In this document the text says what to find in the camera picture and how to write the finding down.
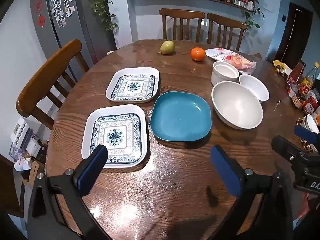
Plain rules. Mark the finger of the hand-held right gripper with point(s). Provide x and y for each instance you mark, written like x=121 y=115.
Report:
x=305 y=133
x=287 y=150

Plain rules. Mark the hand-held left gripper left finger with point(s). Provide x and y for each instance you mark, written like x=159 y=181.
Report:
x=93 y=170

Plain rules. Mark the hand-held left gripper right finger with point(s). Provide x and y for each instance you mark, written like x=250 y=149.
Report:
x=225 y=172

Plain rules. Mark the blue patterned white square plate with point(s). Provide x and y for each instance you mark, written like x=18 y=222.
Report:
x=132 y=86
x=117 y=135

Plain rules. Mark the large white bowl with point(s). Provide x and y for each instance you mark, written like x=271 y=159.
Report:
x=237 y=105

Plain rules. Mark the small white bowl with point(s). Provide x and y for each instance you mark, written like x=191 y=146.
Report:
x=253 y=86

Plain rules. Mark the straight-sided white bowl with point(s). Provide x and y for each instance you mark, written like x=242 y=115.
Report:
x=225 y=72

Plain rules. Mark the person's right hand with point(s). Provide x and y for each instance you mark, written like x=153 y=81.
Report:
x=303 y=206

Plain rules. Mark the brown beaded mat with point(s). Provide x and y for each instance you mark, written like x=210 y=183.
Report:
x=300 y=122

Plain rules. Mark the cluster of condiment bottles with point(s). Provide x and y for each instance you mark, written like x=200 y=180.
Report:
x=306 y=87

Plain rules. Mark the pile of floor boxes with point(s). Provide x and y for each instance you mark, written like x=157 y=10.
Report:
x=30 y=150

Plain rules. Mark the yellow snack packet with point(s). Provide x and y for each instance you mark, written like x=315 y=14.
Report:
x=281 y=68

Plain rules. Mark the brown wooden cabinet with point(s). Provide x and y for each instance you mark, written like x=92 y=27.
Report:
x=10 y=185

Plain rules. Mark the dark brown door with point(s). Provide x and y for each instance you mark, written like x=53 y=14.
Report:
x=292 y=35

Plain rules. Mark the wooden chair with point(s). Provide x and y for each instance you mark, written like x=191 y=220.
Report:
x=181 y=13
x=225 y=20
x=47 y=77

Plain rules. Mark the plastic snack packet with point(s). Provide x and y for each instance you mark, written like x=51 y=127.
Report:
x=232 y=60

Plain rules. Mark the orange fruit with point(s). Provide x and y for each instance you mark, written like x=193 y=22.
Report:
x=198 y=54

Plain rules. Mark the trailing green plant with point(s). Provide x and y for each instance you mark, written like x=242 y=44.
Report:
x=255 y=12

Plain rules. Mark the green pear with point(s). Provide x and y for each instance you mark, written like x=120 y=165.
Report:
x=167 y=47

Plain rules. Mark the grey refrigerator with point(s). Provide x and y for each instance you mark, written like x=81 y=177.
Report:
x=80 y=17

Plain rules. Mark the red paper decoration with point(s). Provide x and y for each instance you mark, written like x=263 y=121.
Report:
x=41 y=21
x=38 y=5

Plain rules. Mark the hanging green plant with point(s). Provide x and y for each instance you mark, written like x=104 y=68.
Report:
x=102 y=7

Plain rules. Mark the group of fridge photos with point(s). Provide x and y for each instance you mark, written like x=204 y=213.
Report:
x=61 y=2

